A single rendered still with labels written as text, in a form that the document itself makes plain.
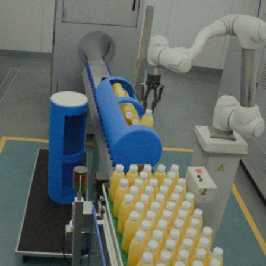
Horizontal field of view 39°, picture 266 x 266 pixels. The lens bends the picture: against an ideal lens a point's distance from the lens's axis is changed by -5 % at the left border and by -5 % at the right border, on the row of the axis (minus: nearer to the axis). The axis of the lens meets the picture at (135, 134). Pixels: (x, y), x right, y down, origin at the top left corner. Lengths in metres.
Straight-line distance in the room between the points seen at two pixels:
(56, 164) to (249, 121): 1.51
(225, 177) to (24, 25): 5.37
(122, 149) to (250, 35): 0.96
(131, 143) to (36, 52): 5.41
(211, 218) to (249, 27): 1.43
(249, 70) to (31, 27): 5.46
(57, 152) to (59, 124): 0.24
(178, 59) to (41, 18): 5.48
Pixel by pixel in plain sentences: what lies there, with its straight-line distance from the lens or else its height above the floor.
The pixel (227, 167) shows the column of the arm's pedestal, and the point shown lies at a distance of 2.69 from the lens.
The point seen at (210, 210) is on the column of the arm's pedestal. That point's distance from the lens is 2.87.
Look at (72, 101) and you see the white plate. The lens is 2.89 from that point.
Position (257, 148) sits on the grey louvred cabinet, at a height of 0.42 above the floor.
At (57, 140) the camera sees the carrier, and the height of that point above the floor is 0.74.
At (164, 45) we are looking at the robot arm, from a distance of 2.04.
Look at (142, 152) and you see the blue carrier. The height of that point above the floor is 1.09.
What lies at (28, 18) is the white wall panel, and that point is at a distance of 7.26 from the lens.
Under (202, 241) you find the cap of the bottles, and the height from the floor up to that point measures 1.11.
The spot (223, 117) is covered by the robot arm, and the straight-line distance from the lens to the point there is 2.56.
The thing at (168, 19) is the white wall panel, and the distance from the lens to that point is 7.29.
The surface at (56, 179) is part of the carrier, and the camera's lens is 3.14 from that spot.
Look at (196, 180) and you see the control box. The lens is 2.02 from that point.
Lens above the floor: 2.16
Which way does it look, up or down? 27 degrees down
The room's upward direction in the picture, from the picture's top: 8 degrees clockwise
